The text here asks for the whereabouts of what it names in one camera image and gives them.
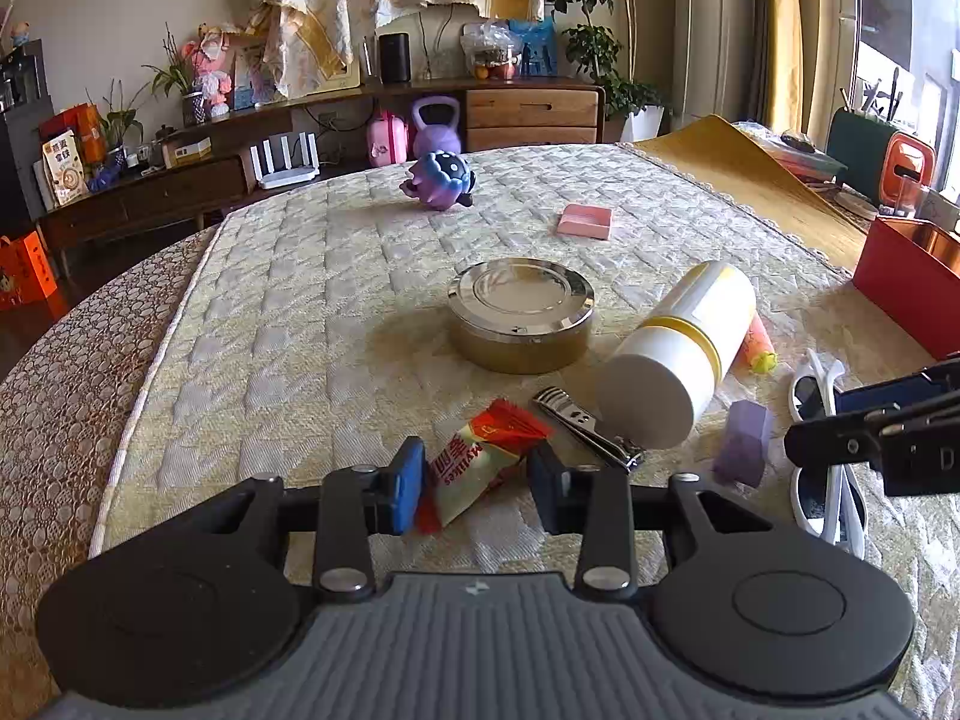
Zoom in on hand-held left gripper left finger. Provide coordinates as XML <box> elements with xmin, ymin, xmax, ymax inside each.
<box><xmin>199</xmin><ymin>436</ymin><xmax>427</xmax><ymax>602</ymax></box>

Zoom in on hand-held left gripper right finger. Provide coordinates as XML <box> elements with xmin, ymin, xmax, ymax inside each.
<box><xmin>527</xmin><ymin>441</ymin><xmax>760</xmax><ymax>595</ymax></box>

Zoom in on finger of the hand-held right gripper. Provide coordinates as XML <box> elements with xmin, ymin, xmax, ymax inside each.
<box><xmin>785</xmin><ymin>409</ymin><xmax>905</xmax><ymax>473</ymax></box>
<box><xmin>835</xmin><ymin>358</ymin><xmax>960</xmax><ymax>415</ymax></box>

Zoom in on white sunglasses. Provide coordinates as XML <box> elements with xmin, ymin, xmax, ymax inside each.
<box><xmin>789</xmin><ymin>351</ymin><xmax>869</xmax><ymax>560</ymax></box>

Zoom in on red white candy packet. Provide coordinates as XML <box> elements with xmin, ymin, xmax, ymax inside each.
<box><xmin>415</xmin><ymin>399</ymin><xmax>553</xmax><ymax>536</ymax></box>

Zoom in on round tin with silver lid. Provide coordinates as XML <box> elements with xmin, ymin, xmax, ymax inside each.
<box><xmin>448</xmin><ymin>258</ymin><xmax>596</xmax><ymax>374</ymax></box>

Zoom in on silver nail clipper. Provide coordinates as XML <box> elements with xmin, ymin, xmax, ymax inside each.
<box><xmin>534</xmin><ymin>387</ymin><xmax>646</xmax><ymax>472</ymax></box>

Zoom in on purple eraser block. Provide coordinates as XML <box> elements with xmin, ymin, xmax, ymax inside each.
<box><xmin>712</xmin><ymin>400</ymin><xmax>774</xmax><ymax>487</ymax></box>

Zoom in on red box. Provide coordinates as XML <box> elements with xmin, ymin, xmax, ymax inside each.
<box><xmin>853</xmin><ymin>215</ymin><xmax>960</xmax><ymax>361</ymax></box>

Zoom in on orange marker green cap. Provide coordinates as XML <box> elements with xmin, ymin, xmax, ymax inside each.
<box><xmin>739</xmin><ymin>313</ymin><xmax>776</xmax><ymax>374</ymax></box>

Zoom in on white yellow cylindrical bottle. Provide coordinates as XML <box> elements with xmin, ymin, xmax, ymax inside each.
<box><xmin>598</xmin><ymin>261</ymin><xmax>757</xmax><ymax>449</ymax></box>

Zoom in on orange white appliance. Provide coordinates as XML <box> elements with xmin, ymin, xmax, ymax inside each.
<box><xmin>879</xmin><ymin>133</ymin><xmax>938</xmax><ymax>215</ymax></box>

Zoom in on green utensil holder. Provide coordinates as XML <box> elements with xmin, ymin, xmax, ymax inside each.
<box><xmin>825</xmin><ymin>67</ymin><xmax>913</xmax><ymax>200</ymax></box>

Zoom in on stack of books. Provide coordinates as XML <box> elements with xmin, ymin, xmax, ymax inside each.
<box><xmin>731</xmin><ymin>120</ymin><xmax>848</xmax><ymax>183</ymax></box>

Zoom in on yellow cloth mat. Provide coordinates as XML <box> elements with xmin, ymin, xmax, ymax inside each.
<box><xmin>630</xmin><ymin>114</ymin><xmax>875</xmax><ymax>275</ymax></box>

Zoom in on pink sticky note pad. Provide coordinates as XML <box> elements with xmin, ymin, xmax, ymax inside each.
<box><xmin>557</xmin><ymin>203</ymin><xmax>614</xmax><ymax>241</ymax></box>

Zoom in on purple round toy figure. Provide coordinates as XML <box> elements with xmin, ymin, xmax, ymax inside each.
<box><xmin>401</xmin><ymin>151</ymin><xmax>475</xmax><ymax>211</ymax></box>

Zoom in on white router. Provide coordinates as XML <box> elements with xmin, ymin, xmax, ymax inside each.
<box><xmin>250</xmin><ymin>132</ymin><xmax>320</xmax><ymax>191</ymax></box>

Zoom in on pink toy suitcase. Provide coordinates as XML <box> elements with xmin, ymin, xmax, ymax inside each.
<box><xmin>366</xmin><ymin>109</ymin><xmax>411</xmax><ymax>167</ymax></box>

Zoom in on purple kettlebell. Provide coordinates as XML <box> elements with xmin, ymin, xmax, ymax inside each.
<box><xmin>411</xmin><ymin>96</ymin><xmax>462</xmax><ymax>160</ymax></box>

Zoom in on brown lace tablecloth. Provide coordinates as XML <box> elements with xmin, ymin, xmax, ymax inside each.
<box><xmin>0</xmin><ymin>225</ymin><xmax>226</xmax><ymax>720</ymax></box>

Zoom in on white planter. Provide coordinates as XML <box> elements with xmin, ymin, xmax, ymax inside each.
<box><xmin>604</xmin><ymin>105</ymin><xmax>666</xmax><ymax>143</ymax></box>

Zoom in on yellow curtain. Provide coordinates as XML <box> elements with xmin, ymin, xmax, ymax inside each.
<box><xmin>750</xmin><ymin>0</ymin><xmax>863</xmax><ymax>137</ymax></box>

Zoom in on wooden media cabinet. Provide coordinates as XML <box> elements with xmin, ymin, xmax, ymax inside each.
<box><xmin>37</xmin><ymin>77</ymin><xmax>607</xmax><ymax>260</ymax></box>

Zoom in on white yellow small box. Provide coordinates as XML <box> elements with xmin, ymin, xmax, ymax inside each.
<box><xmin>161</xmin><ymin>136</ymin><xmax>213</xmax><ymax>169</ymax></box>

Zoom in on black speaker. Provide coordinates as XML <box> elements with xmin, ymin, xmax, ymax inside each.
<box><xmin>378</xmin><ymin>33</ymin><xmax>413</xmax><ymax>84</ymax></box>

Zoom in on orange gift bag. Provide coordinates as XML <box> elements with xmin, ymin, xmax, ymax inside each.
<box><xmin>0</xmin><ymin>232</ymin><xmax>59</xmax><ymax>310</ymax></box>

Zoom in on clear plastic bag of fruit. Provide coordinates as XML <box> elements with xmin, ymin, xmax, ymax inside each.
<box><xmin>460</xmin><ymin>21</ymin><xmax>523</xmax><ymax>81</ymax></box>

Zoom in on blue bag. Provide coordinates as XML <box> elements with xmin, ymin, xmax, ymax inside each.
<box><xmin>508</xmin><ymin>19</ymin><xmax>558</xmax><ymax>78</ymax></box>

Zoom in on potted plant in patterned pot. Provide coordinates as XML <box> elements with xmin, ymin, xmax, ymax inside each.
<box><xmin>146</xmin><ymin>24</ymin><xmax>208</xmax><ymax>127</ymax></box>

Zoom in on tall green houseplant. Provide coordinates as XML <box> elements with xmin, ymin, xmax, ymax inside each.
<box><xmin>546</xmin><ymin>0</ymin><xmax>670</xmax><ymax>122</ymax></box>

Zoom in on pink doll figure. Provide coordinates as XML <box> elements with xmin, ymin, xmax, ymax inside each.
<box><xmin>180</xmin><ymin>24</ymin><xmax>236</xmax><ymax>121</ymax></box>

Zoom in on small leafy potted plant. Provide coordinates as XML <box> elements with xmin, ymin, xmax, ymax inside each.
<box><xmin>86</xmin><ymin>79</ymin><xmax>148</xmax><ymax>167</ymax></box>

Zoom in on white snack box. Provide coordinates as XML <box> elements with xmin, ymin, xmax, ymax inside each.
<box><xmin>41</xmin><ymin>131</ymin><xmax>92</xmax><ymax>208</ymax></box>

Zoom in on orange box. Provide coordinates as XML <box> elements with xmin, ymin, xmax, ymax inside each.
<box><xmin>39</xmin><ymin>105</ymin><xmax>103</xmax><ymax>163</ymax></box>

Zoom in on dark shelf unit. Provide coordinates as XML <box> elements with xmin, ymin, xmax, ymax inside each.
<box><xmin>0</xmin><ymin>41</ymin><xmax>53</xmax><ymax>227</ymax></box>

